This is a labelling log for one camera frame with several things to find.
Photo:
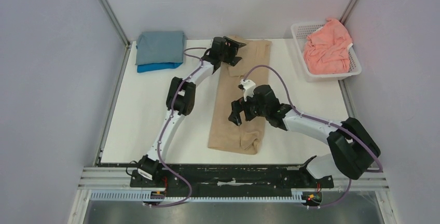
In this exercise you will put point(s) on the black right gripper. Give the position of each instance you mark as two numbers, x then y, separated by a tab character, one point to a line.
243	108

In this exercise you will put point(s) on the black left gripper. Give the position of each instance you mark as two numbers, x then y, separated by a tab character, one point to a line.
233	48

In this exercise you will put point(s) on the beige t-shirt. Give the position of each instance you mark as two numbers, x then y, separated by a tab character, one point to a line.
224	135

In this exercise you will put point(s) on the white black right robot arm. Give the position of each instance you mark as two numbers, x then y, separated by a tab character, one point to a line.
352	149

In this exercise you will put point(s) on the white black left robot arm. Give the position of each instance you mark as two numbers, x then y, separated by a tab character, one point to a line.
181	101

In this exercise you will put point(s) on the folded grey-blue t-shirt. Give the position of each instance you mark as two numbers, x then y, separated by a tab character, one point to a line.
160	47

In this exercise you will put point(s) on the white perforated plastic basket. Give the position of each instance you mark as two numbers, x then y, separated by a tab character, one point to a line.
300	31

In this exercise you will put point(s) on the folded bright blue t-shirt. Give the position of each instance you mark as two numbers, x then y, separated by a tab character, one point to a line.
157	67

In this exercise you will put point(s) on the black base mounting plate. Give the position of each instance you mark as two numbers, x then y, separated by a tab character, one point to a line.
234	180

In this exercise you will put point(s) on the pink crumpled t-shirt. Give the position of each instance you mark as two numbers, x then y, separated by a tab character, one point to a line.
326	50

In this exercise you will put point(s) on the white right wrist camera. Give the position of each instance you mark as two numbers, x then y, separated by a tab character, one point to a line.
247	87

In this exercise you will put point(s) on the grey aluminium corner post left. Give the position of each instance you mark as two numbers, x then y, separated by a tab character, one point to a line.
115	23

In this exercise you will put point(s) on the aluminium rail frame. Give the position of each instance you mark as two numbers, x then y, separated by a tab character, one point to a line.
115	178

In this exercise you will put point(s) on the white slotted cable duct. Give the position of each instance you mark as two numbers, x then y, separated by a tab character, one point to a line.
150	196

